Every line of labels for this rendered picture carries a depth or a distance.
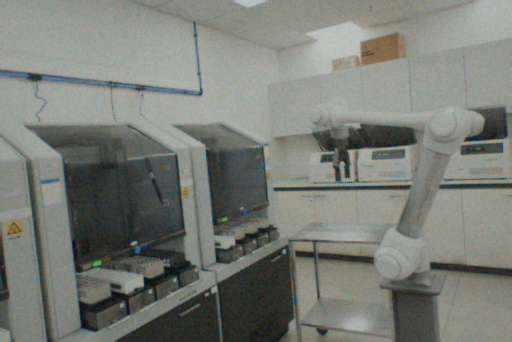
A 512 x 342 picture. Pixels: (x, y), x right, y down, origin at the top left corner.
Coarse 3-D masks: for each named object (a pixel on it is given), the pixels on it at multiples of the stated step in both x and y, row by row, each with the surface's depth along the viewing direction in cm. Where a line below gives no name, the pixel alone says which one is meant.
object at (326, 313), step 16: (320, 224) 266; (336, 224) 261; (352, 224) 257; (368, 224) 253; (384, 224) 249; (288, 240) 235; (304, 240) 231; (320, 240) 226; (336, 240) 221; (352, 240) 217; (368, 240) 214; (320, 304) 263; (336, 304) 260; (352, 304) 258; (368, 304) 256; (384, 304) 254; (304, 320) 241; (320, 320) 239; (336, 320) 238; (352, 320) 236; (368, 320) 234; (384, 320) 232; (384, 336) 216
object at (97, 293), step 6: (108, 282) 163; (90, 288) 158; (96, 288) 158; (102, 288) 161; (108, 288) 163; (84, 294) 155; (90, 294) 156; (96, 294) 158; (102, 294) 161; (108, 294) 163; (84, 300) 155; (90, 300) 156; (96, 300) 158
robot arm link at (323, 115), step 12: (312, 108) 179; (324, 108) 177; (336, 108) 178; (312, 120) 179; (324, 120) 177; (336, 120) 178; (348, 120) 175; (360, 120) 174; (372, 120) 174; (384, 120) 173; (396, 120) 173; (408, 120) 171; (420, 120) 167
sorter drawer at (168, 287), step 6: (162, 276) 182; (168, 276) 184; (174, 276) 186; (144, 282) 181; (150, 282) 179; (156, 282) 177; (162, 282) 179; (168, 282) 182; (174, 282) 185; (156, 288) 175; (162, 288) 178; (168, 288) 181; (174, 288) 185; (156, 294) 176; (162, 294) 178; (168, 294) 180; (174, 294) 179
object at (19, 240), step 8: (8, 192) 134; (16, 192) 136; (8, 224) 133; (16, 224) 135; (8, 232) 133; (16, 232) 135; (8, 240) 133; (16, 240) 135; (24, 240) 137; (8, 248) 133
